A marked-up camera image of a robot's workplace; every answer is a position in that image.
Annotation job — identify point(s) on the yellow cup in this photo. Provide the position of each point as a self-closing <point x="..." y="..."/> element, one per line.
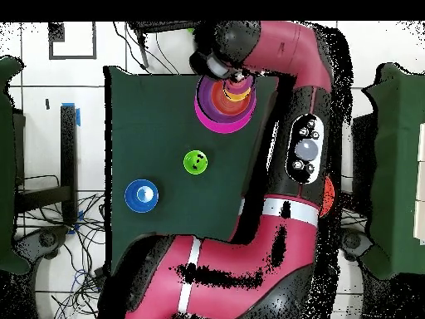
<point x="236" y="97"/>

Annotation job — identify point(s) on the small orange bowl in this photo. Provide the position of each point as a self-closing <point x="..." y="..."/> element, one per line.
<point x="225" y="106"/>

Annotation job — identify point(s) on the purple bowl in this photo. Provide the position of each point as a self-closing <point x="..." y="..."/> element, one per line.
<point x="204" y="96"/>

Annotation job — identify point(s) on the pink bowl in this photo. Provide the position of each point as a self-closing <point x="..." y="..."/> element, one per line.
<point x="229" y="128"/>

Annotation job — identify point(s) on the green cup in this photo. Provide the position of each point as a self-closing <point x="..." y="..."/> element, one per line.
<point x="195" y="162"/>

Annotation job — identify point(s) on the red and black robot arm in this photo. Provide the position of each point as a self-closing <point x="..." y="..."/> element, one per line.
<point x="232" y="265"/>

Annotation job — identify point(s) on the dark green tablecloth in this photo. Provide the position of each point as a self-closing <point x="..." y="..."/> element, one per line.
<point x="149" y="109"/>

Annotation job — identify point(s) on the black metal stool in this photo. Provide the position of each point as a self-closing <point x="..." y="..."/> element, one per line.
<point x="156" y="26"/>

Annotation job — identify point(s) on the large orange bowl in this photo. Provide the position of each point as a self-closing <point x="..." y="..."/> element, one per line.
<point x="328" y="196"/>

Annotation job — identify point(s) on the blue bowl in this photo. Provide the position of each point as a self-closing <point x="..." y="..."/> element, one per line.
<point x="141" y="196"/>

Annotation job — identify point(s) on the blue tape strip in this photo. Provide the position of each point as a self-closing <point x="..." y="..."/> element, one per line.
<point x="78" y="118"/>

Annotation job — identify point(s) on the green side table cloth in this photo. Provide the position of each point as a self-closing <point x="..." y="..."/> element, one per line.
<point x="6" y="166"/>
<point x="398" y="166"/>

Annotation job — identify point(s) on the white boxes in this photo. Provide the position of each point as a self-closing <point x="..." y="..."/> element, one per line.
<point x="420" y="182"/>

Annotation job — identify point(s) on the black cross beam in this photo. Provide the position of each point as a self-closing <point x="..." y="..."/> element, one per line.
<point x="43" y="198"/>

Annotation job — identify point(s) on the black upright post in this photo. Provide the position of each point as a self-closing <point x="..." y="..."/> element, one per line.
<point x="68" y="149"/>

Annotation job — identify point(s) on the black pedestal foot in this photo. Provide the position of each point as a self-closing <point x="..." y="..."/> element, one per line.
<point x="46" y="239"/>
<point x="355" y="242"/>

